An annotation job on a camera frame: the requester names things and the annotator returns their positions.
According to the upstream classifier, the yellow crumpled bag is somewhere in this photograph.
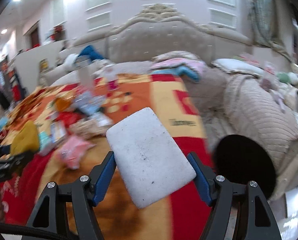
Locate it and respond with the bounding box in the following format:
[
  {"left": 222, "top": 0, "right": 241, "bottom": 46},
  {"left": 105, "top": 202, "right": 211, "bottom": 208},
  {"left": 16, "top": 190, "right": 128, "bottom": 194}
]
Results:
[{"left": 10, "top": 120, "right": 40, "bottom": 156}]

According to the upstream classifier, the pink blue folded blanket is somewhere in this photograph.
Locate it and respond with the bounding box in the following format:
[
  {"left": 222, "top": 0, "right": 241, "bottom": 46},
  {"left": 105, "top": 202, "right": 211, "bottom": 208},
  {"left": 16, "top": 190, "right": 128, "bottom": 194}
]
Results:
[{"left": 150, "top": 51, "right": 207, "bottom": 83}]

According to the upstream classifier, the white pillow with trim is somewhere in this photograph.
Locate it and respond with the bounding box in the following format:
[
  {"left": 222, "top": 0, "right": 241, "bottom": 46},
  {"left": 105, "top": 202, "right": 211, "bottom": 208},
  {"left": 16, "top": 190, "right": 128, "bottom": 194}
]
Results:
[{"left": 211, "top": 59, "right": 264, "bottom": 77}]

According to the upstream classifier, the green patterned curtain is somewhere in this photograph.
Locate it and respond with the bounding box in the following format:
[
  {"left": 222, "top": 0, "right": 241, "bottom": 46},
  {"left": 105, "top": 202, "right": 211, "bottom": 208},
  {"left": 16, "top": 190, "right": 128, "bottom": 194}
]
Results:
[{"left": 248, "top": 0, "right": 291, "bottom": 61}]

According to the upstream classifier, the white foam block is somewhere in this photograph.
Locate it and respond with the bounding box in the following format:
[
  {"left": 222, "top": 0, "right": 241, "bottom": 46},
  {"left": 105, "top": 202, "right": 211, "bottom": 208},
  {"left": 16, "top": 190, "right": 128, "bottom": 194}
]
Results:
[{"left": 106, "top": 107, "right": 196, "bottom": 209}]

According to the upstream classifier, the black round trash bin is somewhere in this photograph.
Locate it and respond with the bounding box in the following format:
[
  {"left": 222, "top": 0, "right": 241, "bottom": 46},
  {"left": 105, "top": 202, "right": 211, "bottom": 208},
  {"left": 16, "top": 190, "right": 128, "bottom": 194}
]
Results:
[{"left": 212, "top": 134, "right": 277, "bottom": 199}]

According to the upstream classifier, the beige tufted sofa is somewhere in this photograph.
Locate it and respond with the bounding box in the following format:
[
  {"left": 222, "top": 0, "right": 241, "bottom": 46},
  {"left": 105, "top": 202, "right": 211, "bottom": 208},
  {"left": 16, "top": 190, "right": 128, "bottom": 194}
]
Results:
[{"left": 38, "top": 3, "right": 253, "bottom": 86}]

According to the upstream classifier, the beige quilted sofa cover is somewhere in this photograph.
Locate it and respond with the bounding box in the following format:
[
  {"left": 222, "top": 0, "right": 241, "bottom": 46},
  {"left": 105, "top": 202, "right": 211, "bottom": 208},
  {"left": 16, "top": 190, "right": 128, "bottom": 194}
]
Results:
[{"left": 201, "top": 73, "right": 298, "bottom": 201}]

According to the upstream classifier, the orange red patterned blanket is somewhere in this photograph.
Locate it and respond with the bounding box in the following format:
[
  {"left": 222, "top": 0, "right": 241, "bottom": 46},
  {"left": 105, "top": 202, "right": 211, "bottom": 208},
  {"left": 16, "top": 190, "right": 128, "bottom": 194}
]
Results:
[{"left": 0, "top": 74, "right": 212, "bottom": 239}]

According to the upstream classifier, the pink snack packet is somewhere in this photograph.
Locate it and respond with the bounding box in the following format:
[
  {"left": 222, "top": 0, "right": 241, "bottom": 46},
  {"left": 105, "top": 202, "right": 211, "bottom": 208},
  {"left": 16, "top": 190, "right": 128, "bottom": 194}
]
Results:
[{"left": 56, "top": 135, "right": 96, "bottom": 170}]

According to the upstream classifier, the blue garment on sofa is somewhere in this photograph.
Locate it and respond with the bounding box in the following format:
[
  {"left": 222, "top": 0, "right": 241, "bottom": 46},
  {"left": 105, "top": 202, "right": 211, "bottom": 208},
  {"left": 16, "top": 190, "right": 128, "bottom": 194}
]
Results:
[{"left": 78, "top": 45, "right": 105, "bottom": 61}]

